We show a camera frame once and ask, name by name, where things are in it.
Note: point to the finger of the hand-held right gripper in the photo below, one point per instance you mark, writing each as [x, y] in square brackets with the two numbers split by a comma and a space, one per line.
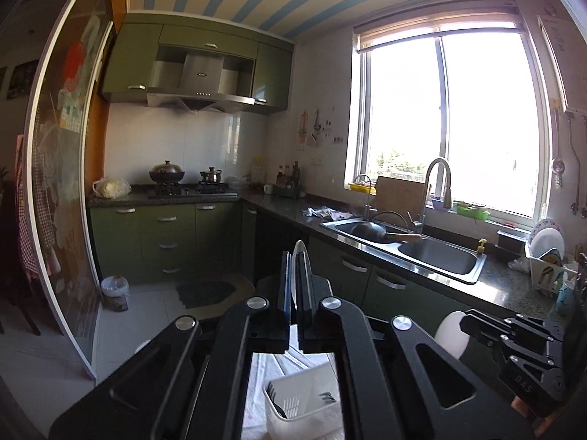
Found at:
[490, 340]
[495, 318]

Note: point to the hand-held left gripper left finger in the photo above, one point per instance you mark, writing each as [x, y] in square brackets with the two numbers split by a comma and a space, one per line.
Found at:
[286, 298]

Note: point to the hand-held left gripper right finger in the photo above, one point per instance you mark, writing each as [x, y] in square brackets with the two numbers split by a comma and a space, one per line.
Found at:
[303, 293]

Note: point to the white spoon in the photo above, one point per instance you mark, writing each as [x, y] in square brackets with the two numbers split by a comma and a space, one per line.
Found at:
[301, 246]
[451, 334]

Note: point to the metal fork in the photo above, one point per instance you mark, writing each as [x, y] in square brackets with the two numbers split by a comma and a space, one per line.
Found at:
[328, 397]
[276, 401]

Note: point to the white utensil holder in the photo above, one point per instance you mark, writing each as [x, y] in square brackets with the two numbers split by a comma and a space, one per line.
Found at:
[298, 408]

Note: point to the white dish rack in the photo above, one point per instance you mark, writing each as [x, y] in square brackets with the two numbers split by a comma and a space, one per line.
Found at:
[545, 279]

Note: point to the yellow soap dispenser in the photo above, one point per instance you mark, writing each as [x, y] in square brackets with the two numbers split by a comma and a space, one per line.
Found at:
[481, 246]

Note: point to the teal cup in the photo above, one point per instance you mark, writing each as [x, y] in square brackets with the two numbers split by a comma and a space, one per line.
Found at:
[566, 298]

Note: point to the yellow patterned plate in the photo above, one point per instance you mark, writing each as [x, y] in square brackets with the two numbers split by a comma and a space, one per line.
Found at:
[550, 266]

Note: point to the dark rectangular box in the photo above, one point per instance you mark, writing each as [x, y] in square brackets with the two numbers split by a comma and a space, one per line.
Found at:
[511, 242]

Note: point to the dark floor mat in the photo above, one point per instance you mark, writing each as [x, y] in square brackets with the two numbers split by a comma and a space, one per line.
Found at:
[204, 293]

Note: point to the steel double sink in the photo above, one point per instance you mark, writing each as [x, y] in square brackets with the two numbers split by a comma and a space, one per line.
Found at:
[435, 259]

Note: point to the crumpled rag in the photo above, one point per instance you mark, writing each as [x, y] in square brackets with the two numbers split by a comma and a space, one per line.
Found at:
[330, 213]

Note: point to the white plate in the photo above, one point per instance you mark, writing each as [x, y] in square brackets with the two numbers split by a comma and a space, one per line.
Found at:
[548, 236]

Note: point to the green basin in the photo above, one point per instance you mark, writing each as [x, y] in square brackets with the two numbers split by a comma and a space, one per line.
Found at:
[472, 211]

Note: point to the white floral tablecloth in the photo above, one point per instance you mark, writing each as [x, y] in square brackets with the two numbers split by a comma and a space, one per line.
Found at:
[257, 403]

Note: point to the white cup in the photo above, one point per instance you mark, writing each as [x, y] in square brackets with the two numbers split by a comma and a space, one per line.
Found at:
[268, 189]

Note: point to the row of sauce bottles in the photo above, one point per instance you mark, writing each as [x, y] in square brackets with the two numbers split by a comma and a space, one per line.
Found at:
[289, 176]

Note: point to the small steel faucet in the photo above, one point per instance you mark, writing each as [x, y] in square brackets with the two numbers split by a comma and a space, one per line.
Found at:
[367, 192]

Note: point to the yellow tray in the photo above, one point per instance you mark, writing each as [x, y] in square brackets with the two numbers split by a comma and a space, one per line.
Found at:
[361, 187]

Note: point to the clear plastic container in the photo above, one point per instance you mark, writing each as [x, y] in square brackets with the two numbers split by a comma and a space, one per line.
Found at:
[237, 182]

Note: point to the purple bowl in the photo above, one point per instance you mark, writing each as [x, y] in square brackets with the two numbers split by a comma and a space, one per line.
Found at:
[440, 204]

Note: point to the yellow oil bottle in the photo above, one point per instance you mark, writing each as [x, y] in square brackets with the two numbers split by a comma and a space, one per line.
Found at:
[259, 169]

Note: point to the wooden cutting board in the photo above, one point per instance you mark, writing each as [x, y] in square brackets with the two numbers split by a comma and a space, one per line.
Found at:
[399, 195]

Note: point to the black gas stove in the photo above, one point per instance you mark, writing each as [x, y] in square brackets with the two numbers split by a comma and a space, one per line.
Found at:
[192, 189]

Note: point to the green lower cabinets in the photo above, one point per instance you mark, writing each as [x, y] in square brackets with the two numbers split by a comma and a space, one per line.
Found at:
[156, 238]

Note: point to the green cabinets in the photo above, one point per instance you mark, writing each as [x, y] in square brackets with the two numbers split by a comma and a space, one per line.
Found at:
[133, 55]
[156, 238]

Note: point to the tall steel faucet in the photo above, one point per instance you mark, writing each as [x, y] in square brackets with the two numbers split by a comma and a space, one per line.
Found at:
[429, 183]

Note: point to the hanging ladles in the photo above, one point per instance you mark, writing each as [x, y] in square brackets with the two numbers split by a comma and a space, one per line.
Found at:
[578, 183]

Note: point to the black wok with lid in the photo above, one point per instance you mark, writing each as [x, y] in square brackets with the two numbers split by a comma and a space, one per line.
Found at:
[166, 173]

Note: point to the kitchen window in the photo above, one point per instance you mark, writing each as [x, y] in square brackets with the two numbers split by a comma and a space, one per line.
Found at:
[481, 114]

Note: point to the white plastic bag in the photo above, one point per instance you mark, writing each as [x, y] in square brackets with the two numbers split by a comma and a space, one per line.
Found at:
[111, 189]

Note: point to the steel range hood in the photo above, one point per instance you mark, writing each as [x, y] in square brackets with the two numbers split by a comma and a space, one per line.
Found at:
[202, 78]

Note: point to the sliding glass door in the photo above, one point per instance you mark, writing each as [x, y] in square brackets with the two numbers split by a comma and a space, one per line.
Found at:
[69, 169]

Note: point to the dark wooden chair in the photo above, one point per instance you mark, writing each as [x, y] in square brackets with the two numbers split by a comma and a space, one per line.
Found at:
[18, 293]

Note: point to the red checked apron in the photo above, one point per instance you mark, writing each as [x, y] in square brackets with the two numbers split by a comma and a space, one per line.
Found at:
[30, 220]

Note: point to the green upper cabinets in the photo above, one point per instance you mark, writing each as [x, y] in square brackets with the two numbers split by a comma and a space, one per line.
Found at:
[133, 55]

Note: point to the wall stickers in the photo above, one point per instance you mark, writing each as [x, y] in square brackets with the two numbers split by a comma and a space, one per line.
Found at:
[314, 128]

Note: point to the dark wall picture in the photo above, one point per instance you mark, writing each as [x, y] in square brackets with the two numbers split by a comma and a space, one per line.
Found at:
[22, 79]

